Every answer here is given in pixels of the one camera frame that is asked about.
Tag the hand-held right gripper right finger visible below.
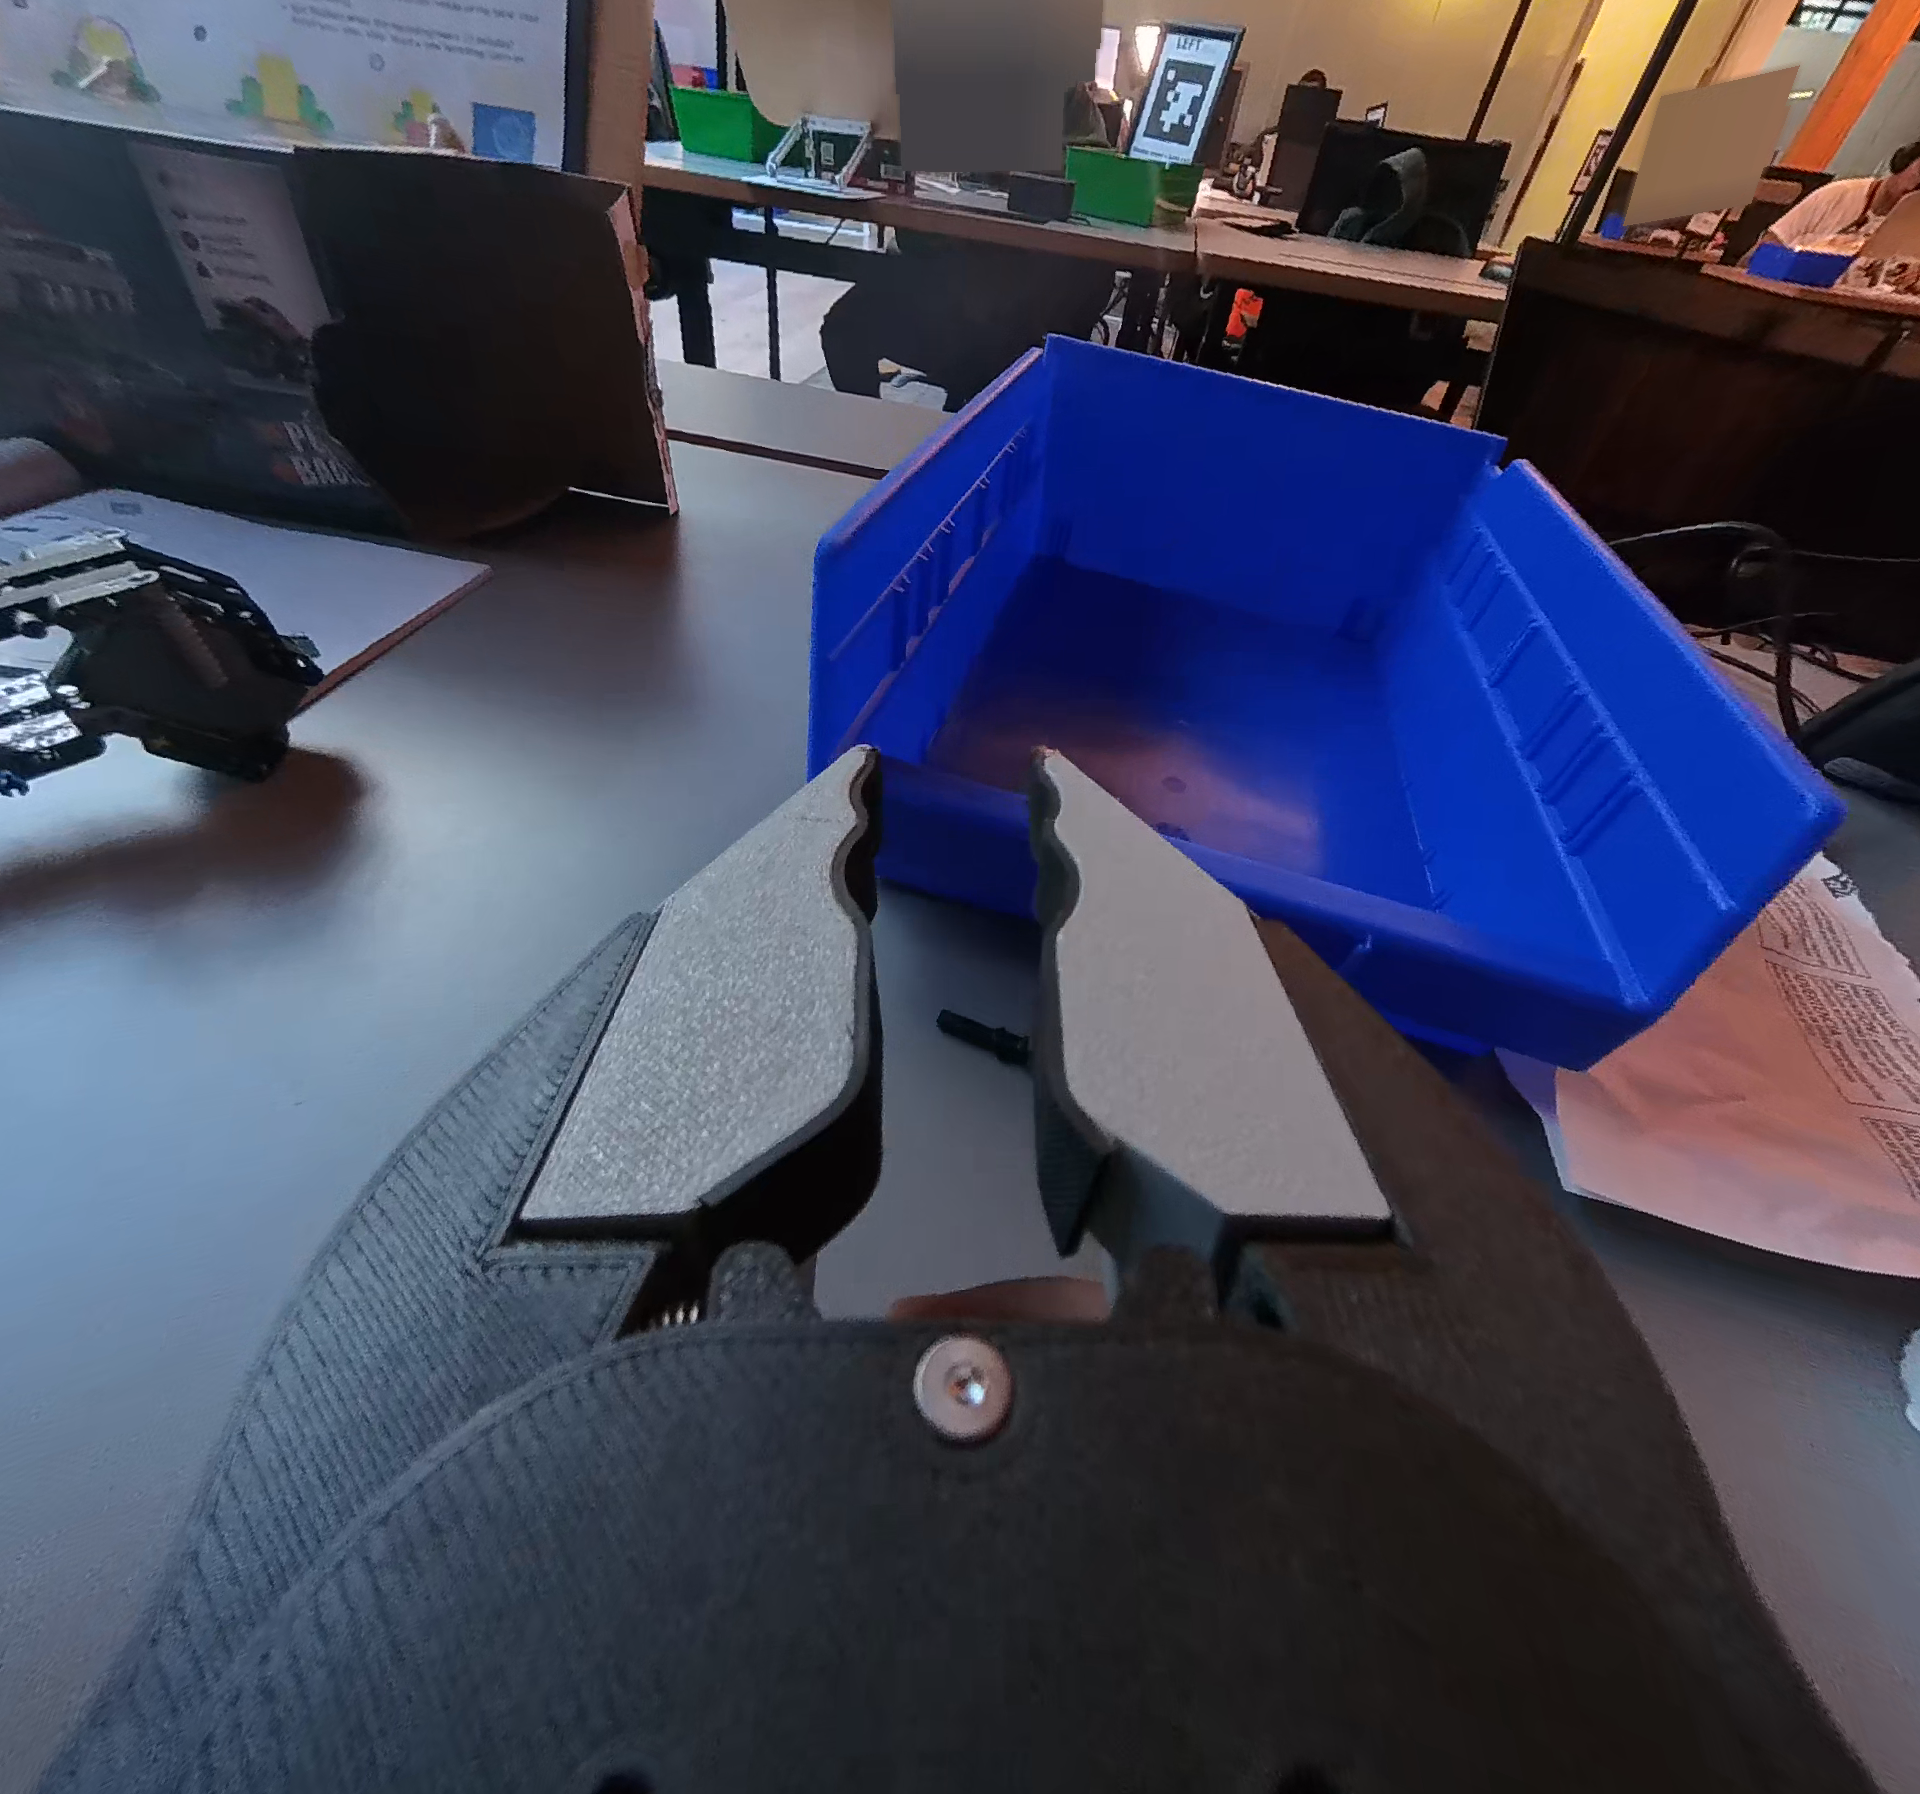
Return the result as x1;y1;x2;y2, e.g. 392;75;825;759
1025;747;1406;1328

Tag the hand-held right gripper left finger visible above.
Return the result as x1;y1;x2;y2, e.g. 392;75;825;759
508;744;886;1338

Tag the black lego model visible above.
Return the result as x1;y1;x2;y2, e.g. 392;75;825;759
0;512;327;795

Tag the lego instruction poster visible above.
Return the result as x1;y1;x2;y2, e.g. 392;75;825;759
0;0;578;169

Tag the blue plastic bin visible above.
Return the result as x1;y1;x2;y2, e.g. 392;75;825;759
806;334;1847;1073

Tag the printed paper sheet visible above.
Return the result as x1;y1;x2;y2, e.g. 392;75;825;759
1500;857;1920;1283

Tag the white flat board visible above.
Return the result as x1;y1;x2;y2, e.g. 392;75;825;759
0;489;492;714

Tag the brown cardboard box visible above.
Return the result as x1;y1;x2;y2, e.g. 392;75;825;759
0;106;680;544

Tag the black rounded device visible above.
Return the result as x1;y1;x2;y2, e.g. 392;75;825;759
1796;667;1920;804

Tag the dark wooden desk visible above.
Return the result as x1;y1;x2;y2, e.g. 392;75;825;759
1475;234;1920;663

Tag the long wooden desk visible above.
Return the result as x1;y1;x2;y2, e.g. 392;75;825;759
641;142;1508;324

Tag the green plastic bin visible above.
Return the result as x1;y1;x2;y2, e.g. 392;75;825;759
1065;144;1204;232
668;85;792;165

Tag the black computer monitor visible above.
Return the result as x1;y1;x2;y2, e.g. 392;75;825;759
1296;120;1512;259

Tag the black white tag board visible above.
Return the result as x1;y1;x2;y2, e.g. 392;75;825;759
1125;20;1247;171

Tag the black lamp pole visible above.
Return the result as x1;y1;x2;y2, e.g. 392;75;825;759
1557;0;1769;246

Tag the black cable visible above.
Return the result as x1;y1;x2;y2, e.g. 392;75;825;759
1604;522;1861;738

